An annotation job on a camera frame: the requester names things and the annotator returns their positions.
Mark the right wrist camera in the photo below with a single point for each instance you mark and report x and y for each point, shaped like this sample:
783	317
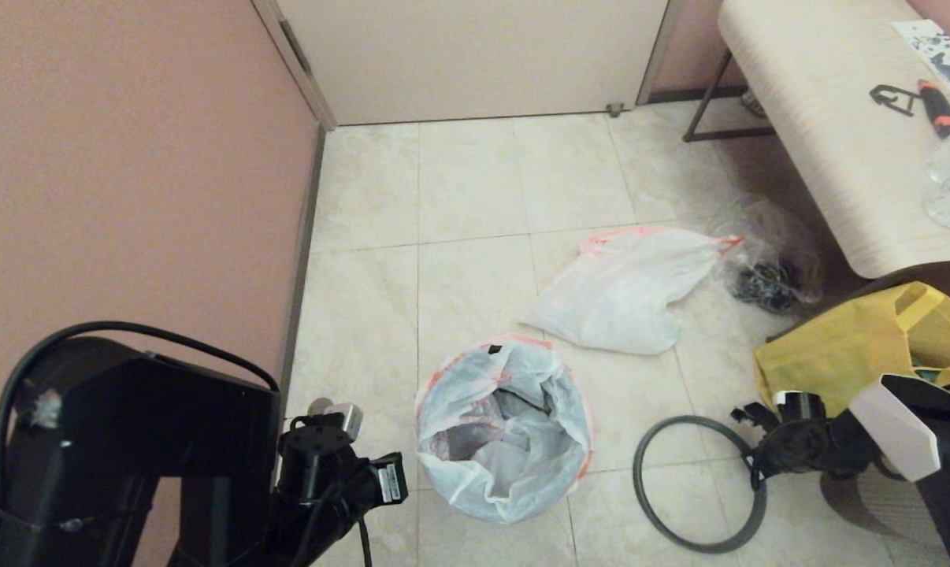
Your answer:
802	405

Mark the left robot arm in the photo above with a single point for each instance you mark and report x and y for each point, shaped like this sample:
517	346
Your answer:
128	457

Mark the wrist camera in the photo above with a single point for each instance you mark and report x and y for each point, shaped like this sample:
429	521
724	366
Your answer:
802	405
313	453

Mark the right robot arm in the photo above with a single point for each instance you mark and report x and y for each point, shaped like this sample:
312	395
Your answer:
916	441

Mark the printed black white paper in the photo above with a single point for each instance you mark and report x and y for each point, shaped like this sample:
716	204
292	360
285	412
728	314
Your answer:
936	51

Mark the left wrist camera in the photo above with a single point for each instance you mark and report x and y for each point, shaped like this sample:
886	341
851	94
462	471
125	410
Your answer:
313	453

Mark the round grey floor disc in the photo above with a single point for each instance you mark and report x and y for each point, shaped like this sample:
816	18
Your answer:
320	405

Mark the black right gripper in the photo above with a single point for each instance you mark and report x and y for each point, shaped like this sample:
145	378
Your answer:
798	449

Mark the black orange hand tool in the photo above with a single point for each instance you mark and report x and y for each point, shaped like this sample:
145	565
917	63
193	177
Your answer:
938	110

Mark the white ribbed cylinder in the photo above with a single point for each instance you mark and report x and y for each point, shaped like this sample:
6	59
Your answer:
877	504

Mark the white door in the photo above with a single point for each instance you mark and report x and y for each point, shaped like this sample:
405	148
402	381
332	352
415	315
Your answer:
475	55

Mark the used white red-print trash bag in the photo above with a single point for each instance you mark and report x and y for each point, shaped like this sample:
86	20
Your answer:
625	291

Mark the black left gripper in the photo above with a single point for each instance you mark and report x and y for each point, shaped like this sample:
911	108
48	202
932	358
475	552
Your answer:
372	488

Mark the teal patterned tote contents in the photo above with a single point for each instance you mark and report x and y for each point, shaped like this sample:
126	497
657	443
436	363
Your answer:
936	374

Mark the black hook clip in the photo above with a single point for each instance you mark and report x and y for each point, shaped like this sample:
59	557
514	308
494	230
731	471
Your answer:
886	94

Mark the fresh white red-print trash bag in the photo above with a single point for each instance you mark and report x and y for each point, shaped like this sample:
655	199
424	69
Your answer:
546	394

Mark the yellow fabric tote bag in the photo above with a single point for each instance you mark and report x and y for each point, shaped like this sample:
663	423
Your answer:
837	362

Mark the light wood-grain table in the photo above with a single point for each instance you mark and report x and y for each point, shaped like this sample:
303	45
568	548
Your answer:
821	118

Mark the clear bag of dark parts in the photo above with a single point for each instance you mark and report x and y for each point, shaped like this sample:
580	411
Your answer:
766	279

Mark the small grey floor object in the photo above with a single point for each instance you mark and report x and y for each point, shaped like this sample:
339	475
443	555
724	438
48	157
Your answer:
752	105

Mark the metal door stopper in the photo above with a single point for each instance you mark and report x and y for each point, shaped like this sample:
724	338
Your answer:
615	111

